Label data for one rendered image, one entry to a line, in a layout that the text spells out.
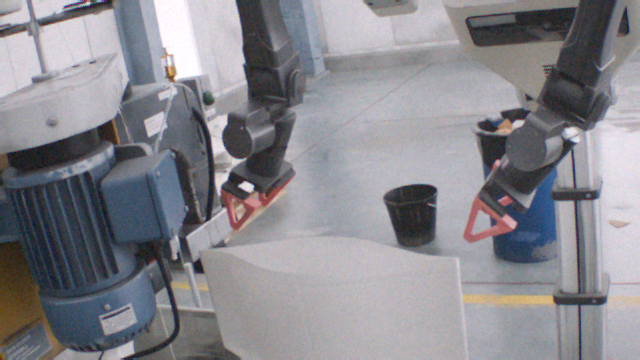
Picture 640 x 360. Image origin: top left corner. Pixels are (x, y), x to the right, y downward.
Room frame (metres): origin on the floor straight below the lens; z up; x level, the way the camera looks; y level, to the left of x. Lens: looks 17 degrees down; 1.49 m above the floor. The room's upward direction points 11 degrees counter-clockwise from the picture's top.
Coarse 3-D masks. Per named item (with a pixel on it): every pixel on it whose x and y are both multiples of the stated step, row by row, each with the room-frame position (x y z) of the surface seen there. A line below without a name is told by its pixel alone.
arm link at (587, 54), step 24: (600, 0) 0.76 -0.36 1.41; (624, 0) 0.77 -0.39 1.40; (576, 24) 0.80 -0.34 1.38; (600, 24) 0.77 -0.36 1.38; (576, 48) 0.81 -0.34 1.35; (600, 48) 0.79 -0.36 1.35; (552, 72) 0.85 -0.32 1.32; (576, 72) 0.82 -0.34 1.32; (600, 72) 0.80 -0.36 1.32; (552, 96) 0.86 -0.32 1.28; (576, 96) 0.83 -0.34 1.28
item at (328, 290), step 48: (288, 240) 1.14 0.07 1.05; (336, 240) 1.12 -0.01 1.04; (240, 288) 1.12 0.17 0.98; (288, 288) 1.01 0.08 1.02; (336, 288) 0.97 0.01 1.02; (384, 288) 0.97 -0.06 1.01; (432, 288) 0.95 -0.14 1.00; (240, 336) 1.15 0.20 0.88; (288, 336) 1.02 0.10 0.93; (336, 336) 0.98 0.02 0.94; (384, 336) 0.97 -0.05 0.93; (432, 336) 0.96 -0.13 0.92
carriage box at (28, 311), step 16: (0, 160) 0.91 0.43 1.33; (0, 256) 0.86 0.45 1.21; (16, 256) 0.89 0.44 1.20; (0, 272) 0.86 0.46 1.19; (16, 272) 0.88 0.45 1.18; (0, 288) 0.85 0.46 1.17; (16, 288) 0.87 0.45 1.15; (32, 288) 0.89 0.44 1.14; (0, 304) 0.84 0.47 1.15; (16, 304) 0.86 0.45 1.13; (32, 304) 0.89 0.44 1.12; (0, 320) 0.83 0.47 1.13; (16, 320) 0.85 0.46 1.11; (32, 320) 0.88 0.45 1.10; (0, 336) 0.82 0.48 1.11; (16, 336) 0.84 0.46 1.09; (48, 336) 0.89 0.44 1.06; (0, 352) 0.80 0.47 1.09; (48, 352) 0.88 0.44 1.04
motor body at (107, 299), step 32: (64, 160) 0.81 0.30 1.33; (96, 160) 0.80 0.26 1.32; (32, 192) 0.76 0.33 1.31; (64, 192) 0.78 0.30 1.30; (96, 192) 0.79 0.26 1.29; (32, 224) 0.77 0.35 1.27; (64, 224) 0.77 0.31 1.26; (96, 224) 0.79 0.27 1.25; (32, 256) 0.79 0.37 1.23; (64, 256) 0.76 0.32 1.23; (96, 256) 0.78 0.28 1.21; (128, 256) 0.82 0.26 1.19; (64, 288) 0.77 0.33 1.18; (96, 288) 0.78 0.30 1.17; (128, 288) 0.79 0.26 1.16; (64, 320) 0.77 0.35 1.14; (96, 320) 0.76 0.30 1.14; (128, 320) 0.78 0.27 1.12
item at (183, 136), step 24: (144, 96) 1.19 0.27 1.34; (192, 96) 1.31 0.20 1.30; (120, 120) 1.13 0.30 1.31; (144, 120) 1.18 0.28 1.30; (168, 120) 1.24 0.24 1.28; (192, 120) 1.30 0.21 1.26; (168, 144) 1.22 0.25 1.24; (192, 144) 1.28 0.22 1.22; (192, 168) 1.27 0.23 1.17; (192, 192) 1.26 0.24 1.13; (216, 192) 1.32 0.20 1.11; (192, 216) 1.27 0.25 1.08
